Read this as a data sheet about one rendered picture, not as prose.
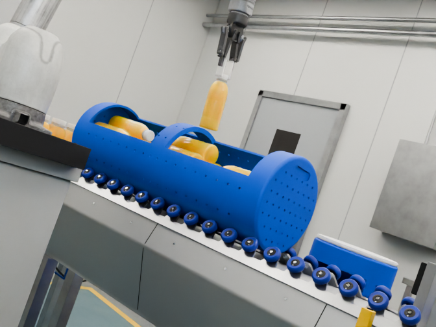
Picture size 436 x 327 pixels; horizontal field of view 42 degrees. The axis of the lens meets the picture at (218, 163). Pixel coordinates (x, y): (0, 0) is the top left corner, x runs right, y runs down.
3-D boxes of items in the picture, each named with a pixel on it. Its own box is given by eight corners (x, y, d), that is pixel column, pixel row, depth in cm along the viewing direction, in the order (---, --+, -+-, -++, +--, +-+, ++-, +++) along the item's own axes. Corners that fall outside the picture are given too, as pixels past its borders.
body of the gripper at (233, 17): (241, 11, 201) (233, 36, 201) (254, 19, 208) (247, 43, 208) (224, 10, 205) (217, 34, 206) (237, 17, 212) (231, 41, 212)
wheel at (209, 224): (217, 217, 161) (218, 222, 162) (202, 218, 162) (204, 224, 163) (215, 228, 157) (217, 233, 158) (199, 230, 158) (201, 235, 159)
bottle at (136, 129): (118, 136, 215) (150, 147, 203) (104, 130, 210) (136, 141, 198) (126, 119, 216) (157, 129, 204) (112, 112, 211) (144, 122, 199)
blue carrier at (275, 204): (241, 244, 146) (282, 142, 148) (58, 162, 203) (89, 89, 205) (295, 263, 167) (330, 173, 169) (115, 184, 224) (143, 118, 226)
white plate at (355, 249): (322, 233, 207) (321, 237, 207) (311, 232, 181) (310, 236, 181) (398, 262, 198) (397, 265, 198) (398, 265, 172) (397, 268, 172)
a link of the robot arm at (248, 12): (259, 4, 207) (255, 20, 207) (240, 2, 213) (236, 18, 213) (246, -5, 200) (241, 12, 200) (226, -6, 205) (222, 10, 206)
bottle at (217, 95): (198, 125, 204) (212, 75, 204) (199, 126, 211) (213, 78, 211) (217, 130, 204) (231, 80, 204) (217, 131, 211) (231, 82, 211)
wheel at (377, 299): (392, 294, 125) (392, 300, 126) (373, 287, 128) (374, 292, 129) (381, 309, 123) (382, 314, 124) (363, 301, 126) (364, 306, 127)
